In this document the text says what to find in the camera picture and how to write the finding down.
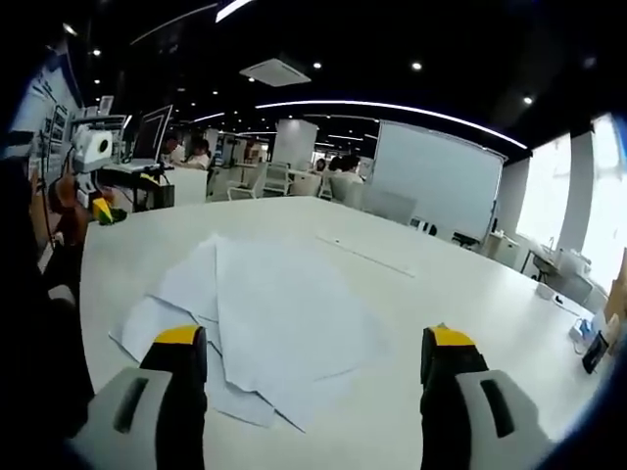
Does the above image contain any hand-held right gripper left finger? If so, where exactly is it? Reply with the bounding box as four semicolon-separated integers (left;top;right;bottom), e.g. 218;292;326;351
68;324;210;470

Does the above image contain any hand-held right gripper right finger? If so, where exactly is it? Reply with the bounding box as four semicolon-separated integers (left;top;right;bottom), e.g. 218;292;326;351
419;322;555;470

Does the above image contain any person's left hand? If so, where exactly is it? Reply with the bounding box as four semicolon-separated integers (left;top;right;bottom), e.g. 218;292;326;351
48;175;90;246

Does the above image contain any white table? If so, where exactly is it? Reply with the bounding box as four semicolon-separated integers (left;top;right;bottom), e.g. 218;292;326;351
77;195;619;470

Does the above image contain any small white box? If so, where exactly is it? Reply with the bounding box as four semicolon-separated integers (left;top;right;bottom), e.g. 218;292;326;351
535;281;564;304

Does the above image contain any white office chair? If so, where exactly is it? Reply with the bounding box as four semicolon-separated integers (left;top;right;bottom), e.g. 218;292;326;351
263;163;294;197
226;161;269;202

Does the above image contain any blue tissue pack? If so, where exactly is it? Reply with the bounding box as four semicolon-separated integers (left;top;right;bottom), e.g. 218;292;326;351
568;316;597;344

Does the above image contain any black phone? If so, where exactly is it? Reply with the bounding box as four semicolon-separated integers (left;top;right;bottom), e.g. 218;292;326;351
581;330;610;374

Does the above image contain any brown cardboard box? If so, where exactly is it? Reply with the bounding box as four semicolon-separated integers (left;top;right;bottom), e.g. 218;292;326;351
605;281;627;339

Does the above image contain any grey desk panel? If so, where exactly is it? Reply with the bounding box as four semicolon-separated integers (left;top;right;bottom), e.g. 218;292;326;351
369;188;418;222

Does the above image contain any wide ceiling light strip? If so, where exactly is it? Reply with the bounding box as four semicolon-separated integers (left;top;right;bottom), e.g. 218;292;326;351
215;0;256;24

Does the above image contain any ceiling air conditioner vent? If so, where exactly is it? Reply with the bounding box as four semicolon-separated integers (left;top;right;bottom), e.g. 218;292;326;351
239;58;313;88

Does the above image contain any white square column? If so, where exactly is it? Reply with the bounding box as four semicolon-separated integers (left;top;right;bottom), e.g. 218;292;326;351
273;118;318;165

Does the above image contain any white mobile whiteboard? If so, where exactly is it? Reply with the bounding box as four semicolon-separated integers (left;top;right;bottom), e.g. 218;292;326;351
371;119;506;241

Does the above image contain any thin ceiling light strip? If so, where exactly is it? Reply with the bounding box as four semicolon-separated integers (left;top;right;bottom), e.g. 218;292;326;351
254;100;528;149

